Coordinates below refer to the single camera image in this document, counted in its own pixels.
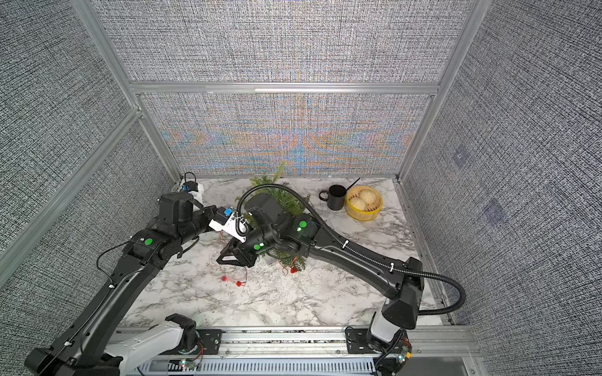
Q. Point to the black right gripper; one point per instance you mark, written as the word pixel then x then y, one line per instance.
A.
pixel 242 252

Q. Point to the red string lights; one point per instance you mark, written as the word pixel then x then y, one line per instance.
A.
pixel 235 277

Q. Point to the small green christmas tree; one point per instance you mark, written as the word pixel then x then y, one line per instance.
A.
pixel 292 206

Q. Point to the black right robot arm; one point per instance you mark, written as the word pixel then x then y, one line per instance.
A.
pixel 273 229

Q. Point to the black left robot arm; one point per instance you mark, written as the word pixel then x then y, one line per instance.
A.
pixel 84 349

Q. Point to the black metal mug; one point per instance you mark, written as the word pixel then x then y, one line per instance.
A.
pixel 334 197

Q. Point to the left white steamed bun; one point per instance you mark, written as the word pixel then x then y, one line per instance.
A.
pixel 358 203

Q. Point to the white steamed bun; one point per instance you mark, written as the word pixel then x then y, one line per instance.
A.
pixel 358 203
pixel 368 196

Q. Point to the yellow bamboo steamer basket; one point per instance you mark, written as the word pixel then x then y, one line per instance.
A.
pixel 372 210

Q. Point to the black stirring stick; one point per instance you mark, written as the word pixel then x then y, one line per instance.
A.
pixel 352 184

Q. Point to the right white steamed bun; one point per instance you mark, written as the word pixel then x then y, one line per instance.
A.
pixel 368 196

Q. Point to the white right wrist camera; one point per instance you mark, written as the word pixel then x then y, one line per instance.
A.
pixel 227 220

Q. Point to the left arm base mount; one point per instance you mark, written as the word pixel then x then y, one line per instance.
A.
pixel 194 341

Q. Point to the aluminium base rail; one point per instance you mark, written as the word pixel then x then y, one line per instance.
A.
pixel 436 350

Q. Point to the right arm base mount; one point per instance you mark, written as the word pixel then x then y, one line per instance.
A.
pixel 389 358

